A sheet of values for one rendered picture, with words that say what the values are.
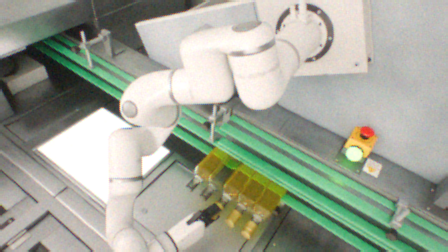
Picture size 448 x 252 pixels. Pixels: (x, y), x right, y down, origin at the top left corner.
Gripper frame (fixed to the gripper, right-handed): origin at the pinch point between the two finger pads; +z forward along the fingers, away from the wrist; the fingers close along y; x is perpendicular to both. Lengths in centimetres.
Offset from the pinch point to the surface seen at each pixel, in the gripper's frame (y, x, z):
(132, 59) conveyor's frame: 5, 77, 16
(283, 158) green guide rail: 13.5, -3.8, 23.8
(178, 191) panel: -13.0, 19.3, 0.4
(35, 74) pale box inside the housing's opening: -11, 111, -18
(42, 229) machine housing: -17, 36, -42
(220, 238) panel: -12.8, -4.0, 1.3
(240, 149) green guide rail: 6.1, 10.7, 20.3
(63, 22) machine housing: 14, 104, 0
